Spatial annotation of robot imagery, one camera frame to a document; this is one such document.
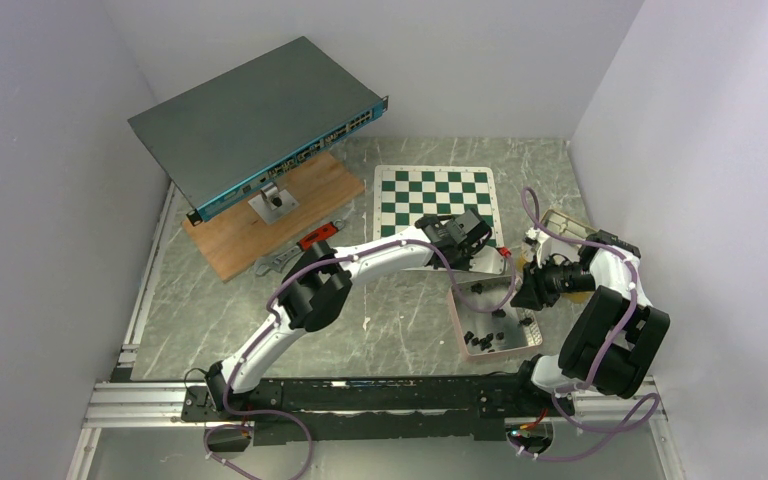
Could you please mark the grey network switch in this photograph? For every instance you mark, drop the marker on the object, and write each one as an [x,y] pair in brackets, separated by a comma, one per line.
[230,137]

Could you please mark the black chess pieces pile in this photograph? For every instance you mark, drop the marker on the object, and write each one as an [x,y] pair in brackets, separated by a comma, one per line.
[501,330]

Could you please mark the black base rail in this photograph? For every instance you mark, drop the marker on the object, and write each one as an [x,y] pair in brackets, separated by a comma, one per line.
[280,410]

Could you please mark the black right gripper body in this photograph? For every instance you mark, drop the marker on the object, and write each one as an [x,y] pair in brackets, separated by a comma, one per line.
[556,280]

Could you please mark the wooden board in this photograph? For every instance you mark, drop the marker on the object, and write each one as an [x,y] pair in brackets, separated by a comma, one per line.
[235,239]

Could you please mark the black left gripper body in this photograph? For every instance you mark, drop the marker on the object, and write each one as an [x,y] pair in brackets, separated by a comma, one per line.
[463,261]

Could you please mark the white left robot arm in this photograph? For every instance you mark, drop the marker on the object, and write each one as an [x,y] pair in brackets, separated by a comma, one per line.
[313,293]

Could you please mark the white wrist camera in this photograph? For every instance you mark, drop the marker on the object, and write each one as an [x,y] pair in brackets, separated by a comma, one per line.
[540,245]
[489,260]

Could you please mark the metal switch stand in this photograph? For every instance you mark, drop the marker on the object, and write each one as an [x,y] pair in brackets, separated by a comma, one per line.
[272,203]

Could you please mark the pink metal tray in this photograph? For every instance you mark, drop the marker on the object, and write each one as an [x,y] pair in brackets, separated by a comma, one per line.
[461,300]

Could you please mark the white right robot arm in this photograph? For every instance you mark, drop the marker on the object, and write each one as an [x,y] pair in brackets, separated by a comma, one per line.
[615,339]

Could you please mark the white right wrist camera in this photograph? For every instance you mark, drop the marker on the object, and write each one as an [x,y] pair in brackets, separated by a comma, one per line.
[540,245]

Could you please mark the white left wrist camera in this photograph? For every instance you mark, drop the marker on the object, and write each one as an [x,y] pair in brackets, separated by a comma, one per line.
[489,260]

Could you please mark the red grey tool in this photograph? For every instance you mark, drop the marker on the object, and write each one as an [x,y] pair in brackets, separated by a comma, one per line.
[277,262]

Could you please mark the green white chess board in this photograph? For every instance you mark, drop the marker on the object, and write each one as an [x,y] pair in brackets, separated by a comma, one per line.
[402,194]

